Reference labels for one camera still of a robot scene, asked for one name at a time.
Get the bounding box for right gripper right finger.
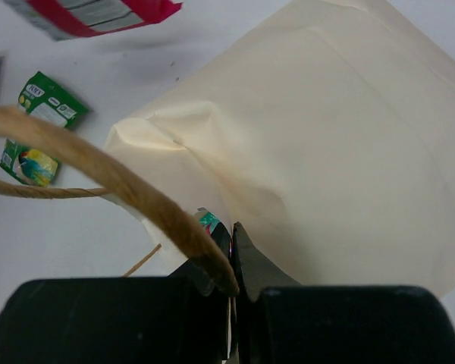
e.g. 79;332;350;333
232;223;455;363

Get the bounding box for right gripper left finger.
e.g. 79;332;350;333
0;223;236;364

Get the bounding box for teal snack packet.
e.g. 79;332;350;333
194;208;220;236

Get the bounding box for beige paper bag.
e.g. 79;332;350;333
0;0;455;300

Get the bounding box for green snack packet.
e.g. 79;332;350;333
0;71;89;187

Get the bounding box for red snack packet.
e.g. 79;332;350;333
5;0;182;41

